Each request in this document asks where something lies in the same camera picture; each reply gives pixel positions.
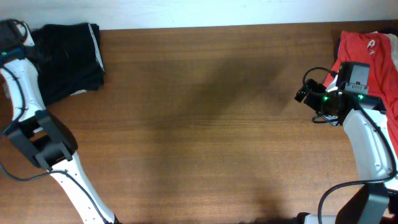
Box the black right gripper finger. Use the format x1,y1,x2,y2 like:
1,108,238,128
304,91,323,112
294,79,318,102

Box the black shorts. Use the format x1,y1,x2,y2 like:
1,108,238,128
32,22,106,106

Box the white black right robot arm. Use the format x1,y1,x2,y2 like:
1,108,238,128
295,79,397,223

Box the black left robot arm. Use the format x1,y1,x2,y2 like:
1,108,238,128
1,21,118,223

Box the folded khaki shorts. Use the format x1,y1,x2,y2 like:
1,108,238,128
70,90,87,96

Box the red shirt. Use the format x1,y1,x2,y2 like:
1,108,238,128
331,31,397,151

